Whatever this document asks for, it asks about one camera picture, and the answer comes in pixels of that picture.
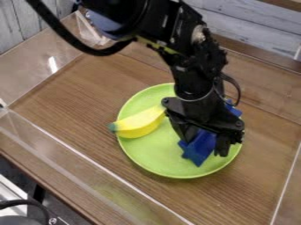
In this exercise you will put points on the clear acrylic corner bracket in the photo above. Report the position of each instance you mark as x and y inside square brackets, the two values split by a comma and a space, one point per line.
[88, 34]

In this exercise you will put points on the green round plate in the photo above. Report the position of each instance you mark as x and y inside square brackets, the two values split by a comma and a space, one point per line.
[156, 151]

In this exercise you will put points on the yellow toy banana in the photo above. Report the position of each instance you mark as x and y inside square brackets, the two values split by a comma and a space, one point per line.
[139, 124]

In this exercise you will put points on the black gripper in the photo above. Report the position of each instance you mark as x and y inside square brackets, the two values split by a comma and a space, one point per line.
[203, 111]

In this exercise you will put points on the clear acrylic tray wall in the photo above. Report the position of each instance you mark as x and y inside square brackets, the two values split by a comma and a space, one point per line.
[97, 195]

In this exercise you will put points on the blue plastic block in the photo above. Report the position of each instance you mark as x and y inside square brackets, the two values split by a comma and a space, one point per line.
[200, 148]

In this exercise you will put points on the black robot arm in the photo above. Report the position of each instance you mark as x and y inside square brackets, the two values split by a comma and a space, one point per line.
[172, 30]

